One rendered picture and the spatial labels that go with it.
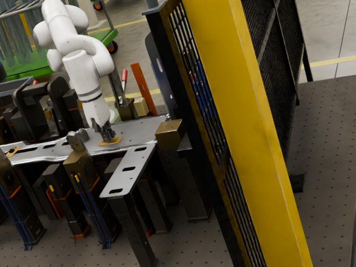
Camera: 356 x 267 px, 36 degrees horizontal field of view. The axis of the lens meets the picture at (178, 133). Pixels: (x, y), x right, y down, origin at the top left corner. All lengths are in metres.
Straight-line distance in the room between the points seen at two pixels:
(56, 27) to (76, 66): 0.23
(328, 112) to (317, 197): 0.60
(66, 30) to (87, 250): 0.78
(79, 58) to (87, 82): 0.08
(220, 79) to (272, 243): 0.47
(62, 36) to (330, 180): 1.05
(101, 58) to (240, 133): 0.74
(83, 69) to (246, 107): 0.77
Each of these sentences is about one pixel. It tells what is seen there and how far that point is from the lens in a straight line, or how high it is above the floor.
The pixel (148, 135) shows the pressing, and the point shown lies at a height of 1.00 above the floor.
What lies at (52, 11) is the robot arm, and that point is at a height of 1.46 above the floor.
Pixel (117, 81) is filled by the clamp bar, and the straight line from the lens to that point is 2.08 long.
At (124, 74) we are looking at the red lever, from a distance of 2.16.
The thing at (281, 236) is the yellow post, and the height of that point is 0.90.
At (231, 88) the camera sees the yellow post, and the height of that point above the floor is 1.32.
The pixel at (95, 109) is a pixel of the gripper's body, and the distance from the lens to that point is 1.88.
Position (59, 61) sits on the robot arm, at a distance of 2.57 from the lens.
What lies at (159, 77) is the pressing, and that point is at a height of 1.20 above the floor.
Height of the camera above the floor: 1.77
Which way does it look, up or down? 25 degrees down
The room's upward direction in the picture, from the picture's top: 20 degrees counter-clockwise
